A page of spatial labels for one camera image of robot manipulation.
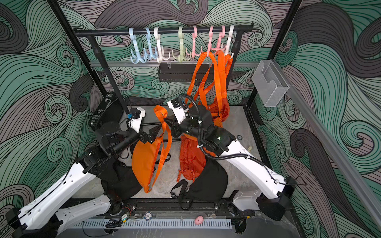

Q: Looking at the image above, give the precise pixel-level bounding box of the black bag right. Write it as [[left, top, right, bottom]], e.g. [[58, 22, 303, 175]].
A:
[[171, 160, 228, 210]]

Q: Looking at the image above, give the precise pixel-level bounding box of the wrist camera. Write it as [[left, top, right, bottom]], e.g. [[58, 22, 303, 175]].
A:
[[167, 98, 189, 124], [127, 107, 146, 133]]

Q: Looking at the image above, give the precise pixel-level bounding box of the white slotted cable duct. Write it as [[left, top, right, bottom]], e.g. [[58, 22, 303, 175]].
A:
[[70, 218, 233, 230]]

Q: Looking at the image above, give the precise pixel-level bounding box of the pale green hook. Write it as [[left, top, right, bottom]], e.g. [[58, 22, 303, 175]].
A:
[[172, 26, 191, 62]]

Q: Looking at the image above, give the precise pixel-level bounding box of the large orange backpack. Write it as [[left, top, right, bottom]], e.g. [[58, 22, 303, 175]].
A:
[[132, 105, 172, 193]]

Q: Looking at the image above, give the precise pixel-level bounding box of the light blue hook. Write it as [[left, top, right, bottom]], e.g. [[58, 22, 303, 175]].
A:
[[129, 28, 146, 64], [143, 27, 157, 60]]

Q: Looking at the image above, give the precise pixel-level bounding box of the black round mat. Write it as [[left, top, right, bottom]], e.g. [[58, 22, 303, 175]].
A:
[[101, 161, 142, 200]]

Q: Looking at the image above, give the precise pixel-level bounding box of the black wall shelf tray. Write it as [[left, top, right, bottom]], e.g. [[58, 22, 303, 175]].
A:
[[158, 62, 196, 82]]

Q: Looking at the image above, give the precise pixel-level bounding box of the white hook rightmost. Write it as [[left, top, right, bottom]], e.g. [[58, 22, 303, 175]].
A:
[[224, 25, 235, 56]]

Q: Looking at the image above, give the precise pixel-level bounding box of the black case on wall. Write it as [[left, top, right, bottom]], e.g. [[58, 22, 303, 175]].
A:
[[88, 92, 123, 131]]

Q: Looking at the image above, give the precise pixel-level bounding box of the white hook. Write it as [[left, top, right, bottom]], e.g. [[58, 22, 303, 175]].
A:
[[154, 27, 171, 63], [224, 25, 235, 56]]

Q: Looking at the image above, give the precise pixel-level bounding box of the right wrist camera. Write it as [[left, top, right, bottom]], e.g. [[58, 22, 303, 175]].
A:
[[167, 98, 189, 124]]

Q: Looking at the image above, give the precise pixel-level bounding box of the white mesh wall basket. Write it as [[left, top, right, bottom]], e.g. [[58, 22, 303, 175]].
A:
[[252, 59, 289, 108]]

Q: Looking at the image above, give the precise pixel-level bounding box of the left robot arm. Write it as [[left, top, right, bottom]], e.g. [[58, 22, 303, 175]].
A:
[[6, 120, 162, 238]]

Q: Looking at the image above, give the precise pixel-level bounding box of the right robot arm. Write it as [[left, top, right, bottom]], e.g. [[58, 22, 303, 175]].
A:
[[164, 94, 298, 221]]

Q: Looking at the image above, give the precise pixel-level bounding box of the pink hook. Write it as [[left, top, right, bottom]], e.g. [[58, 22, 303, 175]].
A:
[[190, 26, 202, 58], [213, 25, 226, 52], [206, 26, 214, 56]]

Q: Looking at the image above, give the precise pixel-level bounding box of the light blue hook leftmost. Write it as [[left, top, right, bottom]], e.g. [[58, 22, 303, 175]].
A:
[[129, 28, 146, 64]]

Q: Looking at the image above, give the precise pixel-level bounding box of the red-orange drawstring bag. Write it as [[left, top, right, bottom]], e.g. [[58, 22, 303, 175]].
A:
[[186, 51, 230, 126], [177, 135, 215, 182]]

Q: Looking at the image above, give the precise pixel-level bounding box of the orange sling bag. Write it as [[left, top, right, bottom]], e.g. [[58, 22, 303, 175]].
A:
[[220, 54, 233, 122]]

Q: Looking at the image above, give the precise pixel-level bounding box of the pink small object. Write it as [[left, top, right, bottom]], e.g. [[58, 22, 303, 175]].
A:
[[194, 216, 204, 226]]

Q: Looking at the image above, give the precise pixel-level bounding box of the black clothes rack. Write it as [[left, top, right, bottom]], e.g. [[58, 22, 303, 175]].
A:
[[74, 24, 258, 104]]

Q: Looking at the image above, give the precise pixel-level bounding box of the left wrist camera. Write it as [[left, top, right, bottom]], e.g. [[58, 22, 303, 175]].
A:
[[127, 107, 146, 133]]

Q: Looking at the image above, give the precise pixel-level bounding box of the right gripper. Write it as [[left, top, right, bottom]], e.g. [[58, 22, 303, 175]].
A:
[[166, 112, 208, 141]]

